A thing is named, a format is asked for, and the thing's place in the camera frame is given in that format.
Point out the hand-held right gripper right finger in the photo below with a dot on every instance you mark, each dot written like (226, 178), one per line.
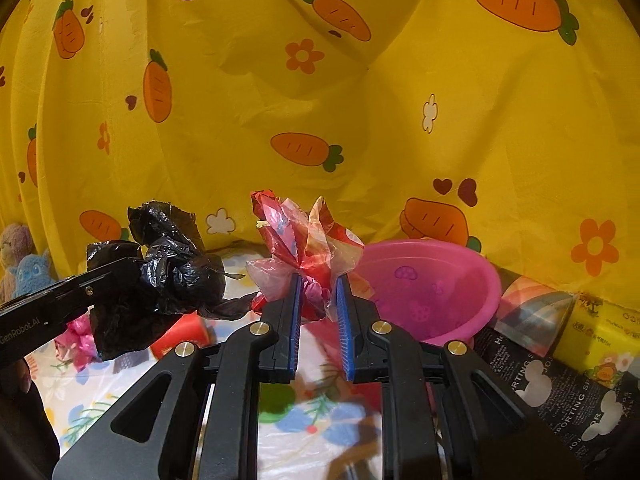
(344, 315)

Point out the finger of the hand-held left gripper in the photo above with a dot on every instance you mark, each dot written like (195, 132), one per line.
(55, 305)

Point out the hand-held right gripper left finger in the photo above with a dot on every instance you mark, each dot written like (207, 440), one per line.
(296, 310)

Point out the red translucent plastic bag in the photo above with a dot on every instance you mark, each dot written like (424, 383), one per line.
(305, 245)

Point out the pink plastic basin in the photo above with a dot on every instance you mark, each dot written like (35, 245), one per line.
(440, 285)

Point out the black plastic bag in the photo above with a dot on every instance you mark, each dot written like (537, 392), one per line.
(160, 280)

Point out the red paper cup cartoon print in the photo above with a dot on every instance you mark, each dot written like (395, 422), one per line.
(182, 337)

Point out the blue plush toy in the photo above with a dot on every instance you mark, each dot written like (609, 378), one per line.
(32, 272)

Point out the pink plastic bag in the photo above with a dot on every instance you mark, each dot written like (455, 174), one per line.
(77, 342)

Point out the pinkish brown plush toy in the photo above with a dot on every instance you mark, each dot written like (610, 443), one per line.
(12, 245)

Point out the floral plastic sheet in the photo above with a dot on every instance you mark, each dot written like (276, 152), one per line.
(100, 400)

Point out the rainbow striped box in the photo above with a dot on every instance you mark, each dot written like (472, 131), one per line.
(535, 305)

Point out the yellow carrot print cloth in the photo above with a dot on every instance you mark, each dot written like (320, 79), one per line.
(350, 85)

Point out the black printed cloth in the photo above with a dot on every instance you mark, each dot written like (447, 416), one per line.
(565, 400)

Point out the yellow tissue pack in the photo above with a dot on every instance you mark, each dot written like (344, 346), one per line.
(602, 335)

